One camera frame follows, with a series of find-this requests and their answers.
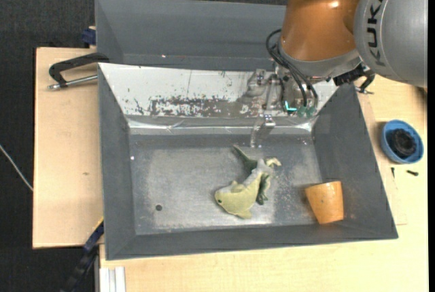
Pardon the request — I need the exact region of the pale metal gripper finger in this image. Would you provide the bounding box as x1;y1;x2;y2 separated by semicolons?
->
250;115;277;149

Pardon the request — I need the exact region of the dark green toy lizard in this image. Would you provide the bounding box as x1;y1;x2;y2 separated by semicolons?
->
232;144;273;206

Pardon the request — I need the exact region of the light green plush dolphin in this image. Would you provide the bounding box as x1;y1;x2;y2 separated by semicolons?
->
213;157;283;220

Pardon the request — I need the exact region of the grey metal bin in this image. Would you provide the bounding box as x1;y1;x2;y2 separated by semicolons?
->
94;0;399;261

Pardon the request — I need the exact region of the orange cup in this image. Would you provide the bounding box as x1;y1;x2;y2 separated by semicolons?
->
304;180;345;225

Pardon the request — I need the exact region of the blue bowl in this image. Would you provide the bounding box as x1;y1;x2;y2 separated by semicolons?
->
379;119;425;164

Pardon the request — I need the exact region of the black ribbed round part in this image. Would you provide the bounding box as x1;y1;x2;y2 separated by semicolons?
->
390;129;419;160

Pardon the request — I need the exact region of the black cylinder on white bracket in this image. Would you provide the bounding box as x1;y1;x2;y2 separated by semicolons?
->
333;67;376;95

